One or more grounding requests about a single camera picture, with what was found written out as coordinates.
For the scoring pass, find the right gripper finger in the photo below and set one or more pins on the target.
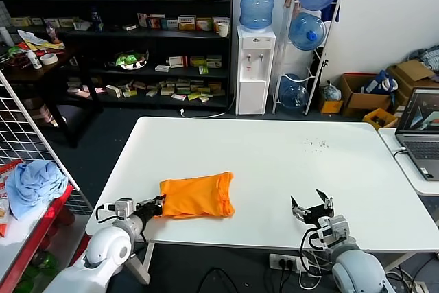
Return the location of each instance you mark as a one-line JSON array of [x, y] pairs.
[[299, 212], [328, 202]]

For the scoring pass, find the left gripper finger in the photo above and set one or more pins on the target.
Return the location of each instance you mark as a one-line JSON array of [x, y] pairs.
[[160, 199]]

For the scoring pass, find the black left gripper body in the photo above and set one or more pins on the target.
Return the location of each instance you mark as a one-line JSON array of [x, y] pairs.
[[149, 209]]

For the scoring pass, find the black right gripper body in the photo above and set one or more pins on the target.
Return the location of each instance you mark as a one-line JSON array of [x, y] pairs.
[[319, 214]]

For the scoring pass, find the orange t-shirt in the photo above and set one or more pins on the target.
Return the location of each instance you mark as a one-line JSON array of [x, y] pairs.
[[195, 197]]

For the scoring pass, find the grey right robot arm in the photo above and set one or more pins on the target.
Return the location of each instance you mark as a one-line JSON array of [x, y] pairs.
[[356, 272]]

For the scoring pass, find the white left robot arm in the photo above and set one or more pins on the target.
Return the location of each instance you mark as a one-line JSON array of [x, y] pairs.
[[106, 248]]

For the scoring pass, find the pile of grey clothes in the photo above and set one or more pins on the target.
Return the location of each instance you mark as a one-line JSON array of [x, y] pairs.
[[428, 56]]

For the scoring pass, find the large white table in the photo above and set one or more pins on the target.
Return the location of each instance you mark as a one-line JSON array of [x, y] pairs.
[[360, 169]]

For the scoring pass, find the white power strip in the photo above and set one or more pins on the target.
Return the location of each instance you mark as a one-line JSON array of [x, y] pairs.
[[278, 262]]

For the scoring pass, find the small white side table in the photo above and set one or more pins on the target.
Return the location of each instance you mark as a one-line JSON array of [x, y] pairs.
[[387, 138]]

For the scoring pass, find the yellow plastic bin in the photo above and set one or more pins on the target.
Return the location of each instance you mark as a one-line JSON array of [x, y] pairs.
[[372, 118]]

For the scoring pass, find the small yellow box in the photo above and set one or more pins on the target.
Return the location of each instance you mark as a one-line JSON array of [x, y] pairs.
[[331, 107]]

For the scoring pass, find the white jug rack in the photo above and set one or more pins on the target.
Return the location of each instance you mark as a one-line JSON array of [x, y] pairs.
[[309, 101]]

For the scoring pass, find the flat pink white box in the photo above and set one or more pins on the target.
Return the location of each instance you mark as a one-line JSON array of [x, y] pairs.
[[179, 97]]

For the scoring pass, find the open cardboard box red rim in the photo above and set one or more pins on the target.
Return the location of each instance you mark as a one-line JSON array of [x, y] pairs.
[[363, 102]]

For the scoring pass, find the grey laptop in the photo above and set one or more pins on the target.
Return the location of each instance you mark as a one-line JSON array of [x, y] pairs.
[[422, 149]]

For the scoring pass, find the clear plastic bag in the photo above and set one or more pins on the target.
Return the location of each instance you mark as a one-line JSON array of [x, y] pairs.
[[331, 93]]

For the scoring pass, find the light blue cloth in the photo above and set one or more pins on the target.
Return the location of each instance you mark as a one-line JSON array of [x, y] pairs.
[[34, 183]]

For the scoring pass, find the plain white medicine box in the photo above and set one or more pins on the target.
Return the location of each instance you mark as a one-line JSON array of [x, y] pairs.
[[113, 91]]

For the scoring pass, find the green plastic bottle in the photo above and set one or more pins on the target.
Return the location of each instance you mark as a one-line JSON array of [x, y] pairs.
[[41, 262]]

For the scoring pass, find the white water dispenser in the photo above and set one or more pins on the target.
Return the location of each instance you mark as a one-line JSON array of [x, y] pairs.
[[254, 94]]

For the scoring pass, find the blue white bag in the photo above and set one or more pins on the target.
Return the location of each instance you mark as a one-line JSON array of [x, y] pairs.
[[377, 82]]

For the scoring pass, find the flat white medicine box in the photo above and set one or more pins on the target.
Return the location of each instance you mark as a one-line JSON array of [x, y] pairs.
[[162, 68]]

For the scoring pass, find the red white cart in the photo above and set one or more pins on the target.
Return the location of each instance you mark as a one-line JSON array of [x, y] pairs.
[[20, 238]]

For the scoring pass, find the small green medicine box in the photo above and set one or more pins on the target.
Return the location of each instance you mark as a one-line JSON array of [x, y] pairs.
[[203, 70]]

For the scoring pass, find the white red medicine box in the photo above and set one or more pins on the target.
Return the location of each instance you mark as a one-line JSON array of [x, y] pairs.
[[177, 61]]

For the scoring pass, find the steel bowl with green packets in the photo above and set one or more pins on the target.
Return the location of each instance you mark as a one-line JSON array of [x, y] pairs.
[[128, 61]]

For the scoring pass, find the yellow green medicine box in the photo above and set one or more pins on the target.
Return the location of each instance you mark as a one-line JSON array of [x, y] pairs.
[[204, 24], [198, 61]]

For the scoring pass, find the red white snack package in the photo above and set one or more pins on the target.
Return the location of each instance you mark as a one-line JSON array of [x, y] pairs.
[[8, 169]]

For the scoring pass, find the white green medicine box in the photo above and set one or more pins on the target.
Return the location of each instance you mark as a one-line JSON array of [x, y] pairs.
[[214, 62]]

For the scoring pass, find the plain brown cardboard box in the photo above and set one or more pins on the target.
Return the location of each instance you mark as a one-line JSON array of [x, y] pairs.
[[411, 70]]

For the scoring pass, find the black shelving unit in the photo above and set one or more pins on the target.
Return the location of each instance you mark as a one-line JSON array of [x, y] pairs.
[[154, 34]]

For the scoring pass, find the masking tape roll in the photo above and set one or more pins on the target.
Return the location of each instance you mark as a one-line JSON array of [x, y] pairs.
[[48, 62]]

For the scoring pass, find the white box red picture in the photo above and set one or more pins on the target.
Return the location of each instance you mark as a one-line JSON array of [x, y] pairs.
[[156, 22]]

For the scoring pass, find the yellow white medicine box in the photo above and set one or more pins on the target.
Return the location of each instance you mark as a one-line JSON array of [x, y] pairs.
[[187, 23]]

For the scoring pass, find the white paper cup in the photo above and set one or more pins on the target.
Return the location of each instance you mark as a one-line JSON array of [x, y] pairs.
[[223, 30]]

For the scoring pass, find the small white bottle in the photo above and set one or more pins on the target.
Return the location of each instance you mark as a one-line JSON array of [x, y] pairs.
[[35, 61]]

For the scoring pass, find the white orange medicine box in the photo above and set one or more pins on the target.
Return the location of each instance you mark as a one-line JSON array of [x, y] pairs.
[[216, 21]]

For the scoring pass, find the dark wooden table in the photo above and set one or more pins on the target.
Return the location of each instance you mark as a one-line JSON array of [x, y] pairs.
[[20, 71]]

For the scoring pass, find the blue plastic bottle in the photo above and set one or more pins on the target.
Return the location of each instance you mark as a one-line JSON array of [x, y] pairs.
[[96, 22]]

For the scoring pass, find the colourful paper pile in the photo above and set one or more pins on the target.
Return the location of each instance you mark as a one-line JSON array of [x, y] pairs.
[[31, 40]]

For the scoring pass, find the green snack bag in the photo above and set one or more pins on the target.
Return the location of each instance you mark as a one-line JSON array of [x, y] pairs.
[[15, 52]]

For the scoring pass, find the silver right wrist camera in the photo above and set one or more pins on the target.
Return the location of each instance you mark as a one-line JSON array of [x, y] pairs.
[[337, 229]]

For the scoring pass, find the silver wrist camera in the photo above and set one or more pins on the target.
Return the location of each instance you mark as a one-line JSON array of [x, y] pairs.
[[337, 229], [124, 206]]

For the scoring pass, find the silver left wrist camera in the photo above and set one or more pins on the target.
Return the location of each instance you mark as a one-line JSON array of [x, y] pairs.
[[124, 206]]

